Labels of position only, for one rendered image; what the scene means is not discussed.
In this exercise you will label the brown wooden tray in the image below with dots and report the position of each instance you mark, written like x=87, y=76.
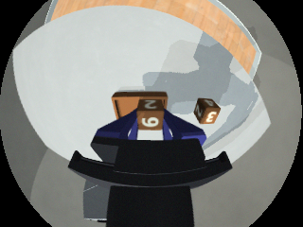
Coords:
x=125, y=102

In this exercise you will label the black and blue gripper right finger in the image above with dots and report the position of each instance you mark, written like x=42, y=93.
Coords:
x=180, y=128

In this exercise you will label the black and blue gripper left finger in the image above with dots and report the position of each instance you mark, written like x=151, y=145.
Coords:
x=120, y=128

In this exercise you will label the brown wooden number cube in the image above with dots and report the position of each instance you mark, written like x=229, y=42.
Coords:
x=150, y=114
x=206, y=111

